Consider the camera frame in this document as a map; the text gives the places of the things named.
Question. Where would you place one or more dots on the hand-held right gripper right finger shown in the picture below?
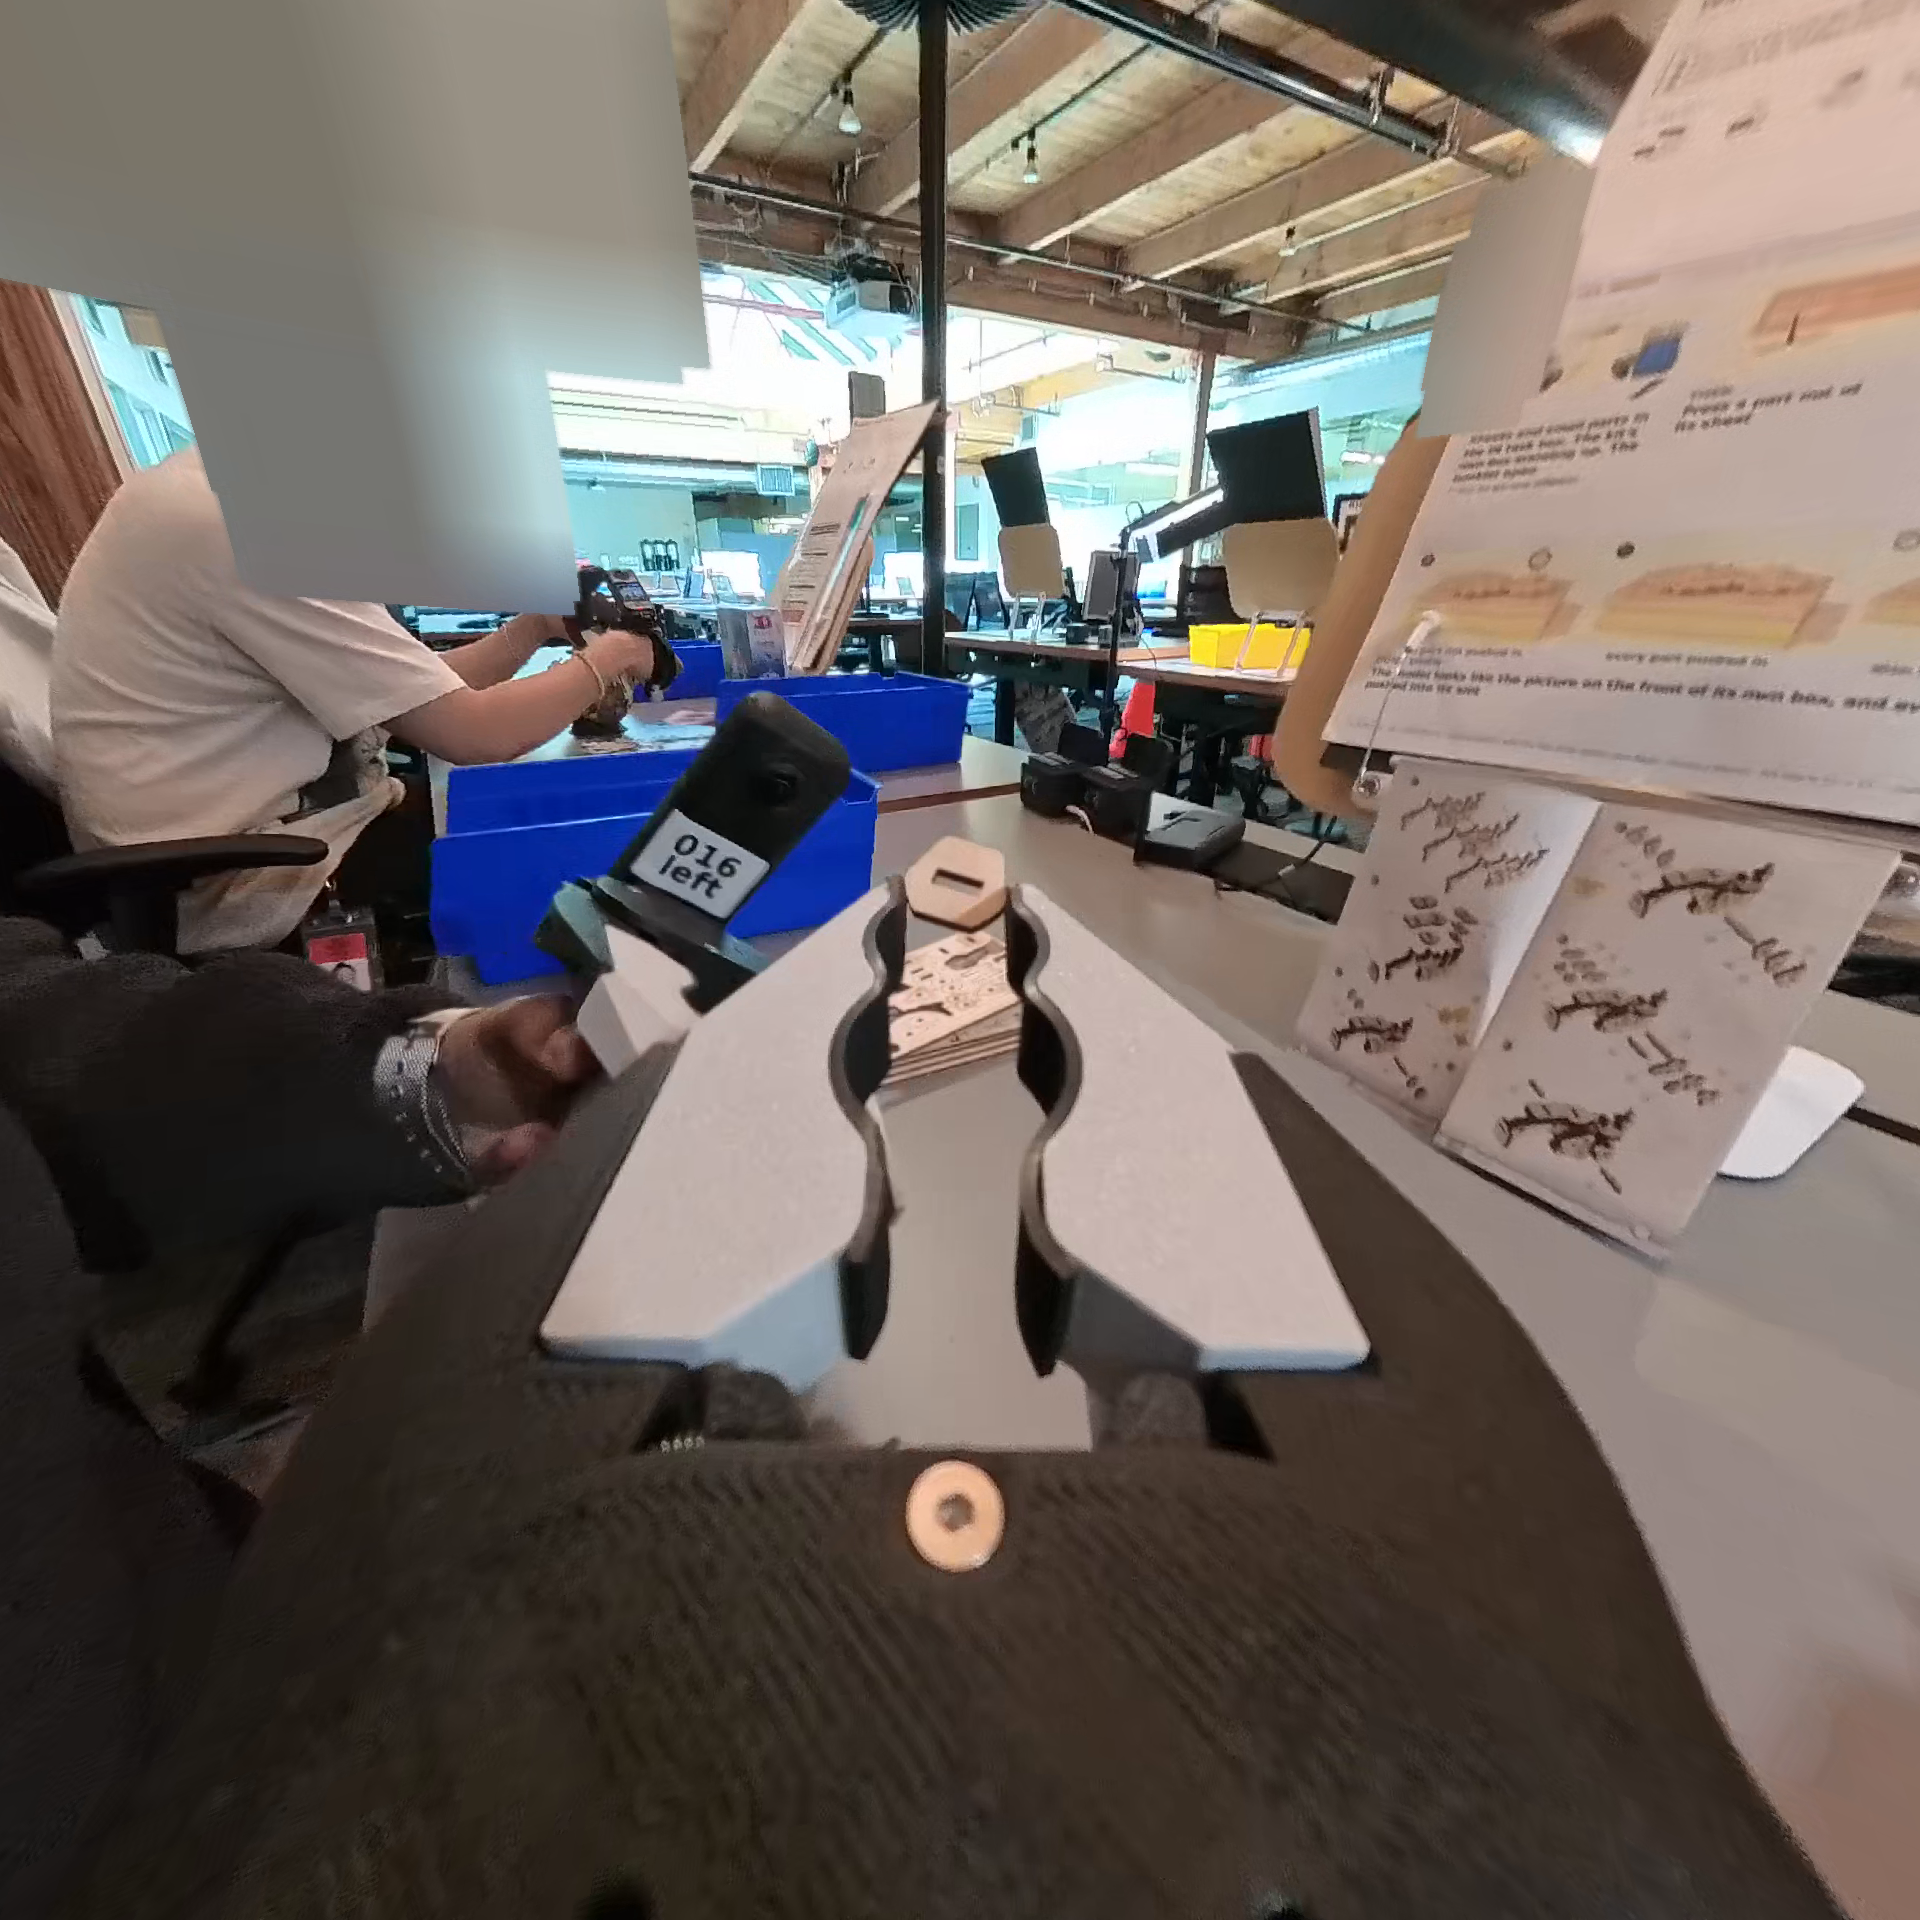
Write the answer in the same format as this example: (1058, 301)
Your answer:
(1185, 1215)

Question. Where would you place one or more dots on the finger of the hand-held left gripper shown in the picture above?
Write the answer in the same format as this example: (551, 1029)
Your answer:
(628, 1014)

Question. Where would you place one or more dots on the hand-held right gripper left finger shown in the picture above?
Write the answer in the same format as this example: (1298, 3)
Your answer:
(737, 1170)

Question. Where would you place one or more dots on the stack of wooden puzzle sheets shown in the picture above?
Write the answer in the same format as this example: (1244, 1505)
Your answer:
(953, 1004)

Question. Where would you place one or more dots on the person's left forearm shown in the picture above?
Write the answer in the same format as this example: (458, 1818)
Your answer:
(195, 1082)

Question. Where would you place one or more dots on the grey desk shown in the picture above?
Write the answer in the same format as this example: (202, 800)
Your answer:
(1724, 1423)

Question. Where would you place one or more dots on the person's left hand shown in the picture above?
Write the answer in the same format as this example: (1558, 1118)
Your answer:
(518, 1074)

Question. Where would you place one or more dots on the small blue plastic bin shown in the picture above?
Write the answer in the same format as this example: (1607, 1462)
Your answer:
(886, 721)

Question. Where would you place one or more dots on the large blue plastic bin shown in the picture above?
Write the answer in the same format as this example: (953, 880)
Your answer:
(509, 886)

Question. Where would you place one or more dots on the hexagonal wooden piece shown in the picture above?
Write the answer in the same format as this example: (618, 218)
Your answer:
(957, 882)

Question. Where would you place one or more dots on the tilted wooden clipboard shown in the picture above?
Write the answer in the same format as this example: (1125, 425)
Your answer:
(856, 524)

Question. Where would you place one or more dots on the black charger block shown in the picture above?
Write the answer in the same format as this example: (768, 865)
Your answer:
(1084, 795)

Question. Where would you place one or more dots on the flat black box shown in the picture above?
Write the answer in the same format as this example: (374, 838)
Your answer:
(1192, 834)

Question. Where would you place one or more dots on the black support pole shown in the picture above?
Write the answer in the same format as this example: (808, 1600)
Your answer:
(933, 377)

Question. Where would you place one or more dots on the puzzle assembly booklet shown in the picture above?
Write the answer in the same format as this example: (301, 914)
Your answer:
(1591, 990)

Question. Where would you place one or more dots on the black office chair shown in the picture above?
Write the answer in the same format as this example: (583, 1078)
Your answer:
(165, 865)

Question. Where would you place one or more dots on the ceiling projector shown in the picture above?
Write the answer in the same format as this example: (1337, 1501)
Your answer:
(869, 292)

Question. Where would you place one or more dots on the yellow plastic bin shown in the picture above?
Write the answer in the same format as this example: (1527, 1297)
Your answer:
(1244, 646)

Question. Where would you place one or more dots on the black panel on stand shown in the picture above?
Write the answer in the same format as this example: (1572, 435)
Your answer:
(1270, 468)

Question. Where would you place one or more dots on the wooden clipboard stand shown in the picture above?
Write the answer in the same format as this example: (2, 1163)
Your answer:
(1359, 628)

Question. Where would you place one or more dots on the white stand base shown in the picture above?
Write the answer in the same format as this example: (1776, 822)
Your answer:
(1794, 1118)

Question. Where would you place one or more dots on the person's black clothing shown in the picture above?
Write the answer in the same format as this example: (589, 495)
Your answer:
(104, 1575)

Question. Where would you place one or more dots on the printed instruction sheet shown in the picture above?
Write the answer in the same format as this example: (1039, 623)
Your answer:
(1695, 495)

